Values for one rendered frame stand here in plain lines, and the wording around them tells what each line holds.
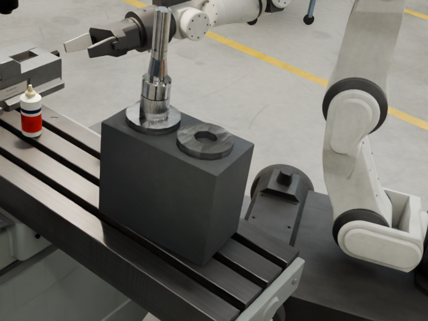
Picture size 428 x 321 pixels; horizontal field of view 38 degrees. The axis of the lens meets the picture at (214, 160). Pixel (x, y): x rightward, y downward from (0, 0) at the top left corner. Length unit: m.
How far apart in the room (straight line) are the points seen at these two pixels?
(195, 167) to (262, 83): 2.83
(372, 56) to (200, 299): 0.67
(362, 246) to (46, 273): 0.75
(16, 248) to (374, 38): 0.84
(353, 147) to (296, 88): 2.34
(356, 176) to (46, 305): 0.78
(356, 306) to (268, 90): 2.26
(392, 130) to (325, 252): 1.95
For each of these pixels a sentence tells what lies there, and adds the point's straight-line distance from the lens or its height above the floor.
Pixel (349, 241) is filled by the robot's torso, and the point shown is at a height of 0.68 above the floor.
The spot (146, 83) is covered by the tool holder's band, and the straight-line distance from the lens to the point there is 0.95.
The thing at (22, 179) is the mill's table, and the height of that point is 0.94.
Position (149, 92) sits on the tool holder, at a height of 1.19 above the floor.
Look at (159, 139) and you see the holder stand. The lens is 0.96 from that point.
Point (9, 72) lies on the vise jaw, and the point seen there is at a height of 1.02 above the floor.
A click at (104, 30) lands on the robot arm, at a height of 1.14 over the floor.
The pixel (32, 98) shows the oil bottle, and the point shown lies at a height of 1.02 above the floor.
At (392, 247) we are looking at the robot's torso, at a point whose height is 0.70.
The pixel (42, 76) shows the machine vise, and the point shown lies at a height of 0.98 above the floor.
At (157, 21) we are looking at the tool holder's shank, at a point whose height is 1.30.
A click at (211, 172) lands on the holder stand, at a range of 0.90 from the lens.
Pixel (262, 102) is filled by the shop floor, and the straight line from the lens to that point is 3.50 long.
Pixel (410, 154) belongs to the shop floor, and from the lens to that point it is 3.38.
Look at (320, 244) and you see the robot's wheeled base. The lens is 1.70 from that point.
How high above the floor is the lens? 1.65
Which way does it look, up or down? 34 degrees down
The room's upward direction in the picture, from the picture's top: 9 degrees clockwise
